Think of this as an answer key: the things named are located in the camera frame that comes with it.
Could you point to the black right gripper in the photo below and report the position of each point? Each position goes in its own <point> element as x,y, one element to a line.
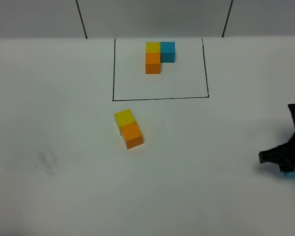
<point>282,154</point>

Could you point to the template blue cube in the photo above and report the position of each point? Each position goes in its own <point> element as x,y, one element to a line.
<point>167,52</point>

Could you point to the template orange cube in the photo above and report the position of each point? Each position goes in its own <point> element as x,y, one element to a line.
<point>153,63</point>

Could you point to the template yellow cube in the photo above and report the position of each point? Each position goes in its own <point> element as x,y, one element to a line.
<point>153,47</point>

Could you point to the loose orange cube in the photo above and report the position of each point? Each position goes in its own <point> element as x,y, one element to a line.
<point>132,135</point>

